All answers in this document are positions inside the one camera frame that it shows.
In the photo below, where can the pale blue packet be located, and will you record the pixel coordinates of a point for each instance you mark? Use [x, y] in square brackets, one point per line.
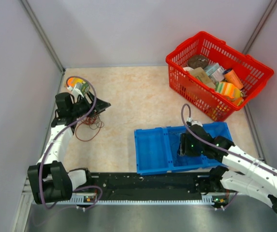
[215, 72]

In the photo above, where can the blue three-compartment plastic tray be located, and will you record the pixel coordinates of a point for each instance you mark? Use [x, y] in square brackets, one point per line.
[156, 152]

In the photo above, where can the left aluminium corner post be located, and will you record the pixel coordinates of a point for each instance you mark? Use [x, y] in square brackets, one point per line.
[41, 33]

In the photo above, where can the red plastic shopping basket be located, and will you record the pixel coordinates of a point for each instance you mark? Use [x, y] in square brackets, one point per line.
[253, 74]

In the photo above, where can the orange cylindrical can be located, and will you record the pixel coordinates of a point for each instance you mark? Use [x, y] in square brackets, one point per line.
[232, 78]

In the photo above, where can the striped colourful sponge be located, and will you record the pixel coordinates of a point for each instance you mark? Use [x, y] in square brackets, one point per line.
[230, 92]

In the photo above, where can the small green box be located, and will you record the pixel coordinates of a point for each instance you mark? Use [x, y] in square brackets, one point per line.
[85, 88]

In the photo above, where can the aluminium corner post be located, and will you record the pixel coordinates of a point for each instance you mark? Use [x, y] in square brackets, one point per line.
[41, 33]
[267, 13]

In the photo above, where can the brown round lid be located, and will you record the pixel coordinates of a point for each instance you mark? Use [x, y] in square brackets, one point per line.
[197, 61]

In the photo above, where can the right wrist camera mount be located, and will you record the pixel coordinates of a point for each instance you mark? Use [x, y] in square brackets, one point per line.
[191, 122]

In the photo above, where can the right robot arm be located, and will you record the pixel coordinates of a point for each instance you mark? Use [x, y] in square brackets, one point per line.
[238, 171]

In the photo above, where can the orange striped sponge block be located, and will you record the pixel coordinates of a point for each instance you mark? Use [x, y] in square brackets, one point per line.
[72, 81]

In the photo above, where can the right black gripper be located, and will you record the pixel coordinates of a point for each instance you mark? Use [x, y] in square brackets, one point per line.
[184, 141]

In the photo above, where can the right aluminium corner post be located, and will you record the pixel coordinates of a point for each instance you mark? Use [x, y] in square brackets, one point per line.
[267, 13]

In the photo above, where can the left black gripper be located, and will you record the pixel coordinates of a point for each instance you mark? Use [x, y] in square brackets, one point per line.
[100, 106]

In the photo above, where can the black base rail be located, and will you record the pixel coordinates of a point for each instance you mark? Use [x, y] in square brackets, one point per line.
[161, 187]

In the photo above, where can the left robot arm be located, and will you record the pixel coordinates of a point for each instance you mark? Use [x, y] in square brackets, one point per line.
[49, 181]

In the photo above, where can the brown cardboard box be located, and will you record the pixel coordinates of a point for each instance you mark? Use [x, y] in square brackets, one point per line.
[201, 75]

